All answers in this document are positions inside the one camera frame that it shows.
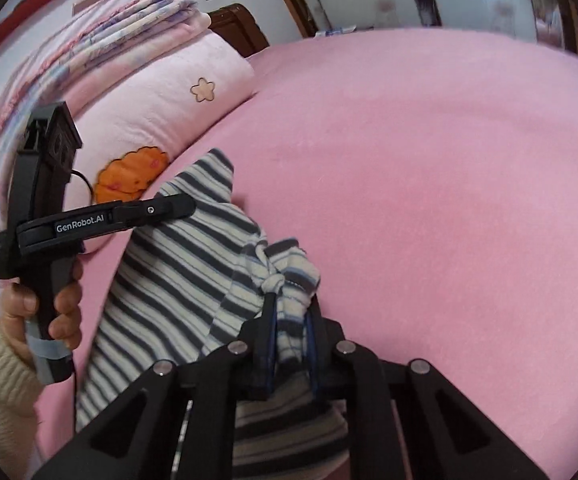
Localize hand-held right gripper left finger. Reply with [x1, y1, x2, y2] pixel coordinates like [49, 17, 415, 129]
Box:
[31, 292, 277, 480]

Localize pink pillow with flower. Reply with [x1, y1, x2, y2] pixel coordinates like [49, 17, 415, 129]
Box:
[0, 32, 256, 256]

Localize folded floral ruffled blankets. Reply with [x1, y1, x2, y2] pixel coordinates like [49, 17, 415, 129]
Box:
[0, 0, 212, 161]

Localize red wall shelf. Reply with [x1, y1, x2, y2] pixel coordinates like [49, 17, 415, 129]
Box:
[0, 0, 68, 58]

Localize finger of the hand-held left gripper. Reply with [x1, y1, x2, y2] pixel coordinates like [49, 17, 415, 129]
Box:
[113, 194, 198, 232]

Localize pink bed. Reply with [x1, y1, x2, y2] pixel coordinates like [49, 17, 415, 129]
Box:
[34, 27, 578, 480]

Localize wooden headboard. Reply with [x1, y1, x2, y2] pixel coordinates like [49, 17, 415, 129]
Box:
[206, 3, 270, 58]

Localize wooden nightstand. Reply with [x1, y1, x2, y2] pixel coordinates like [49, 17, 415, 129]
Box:
[314, 24, 370, 37]

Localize person's left hand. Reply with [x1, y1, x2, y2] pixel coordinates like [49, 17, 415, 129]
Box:
[0, 259, 84, 361]

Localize black white striped shirt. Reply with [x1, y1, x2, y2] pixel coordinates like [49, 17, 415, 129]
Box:
[75, 148, 350, 480]

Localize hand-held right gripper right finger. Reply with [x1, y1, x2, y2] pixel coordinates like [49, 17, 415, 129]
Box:
[304, 310, 550, 480]

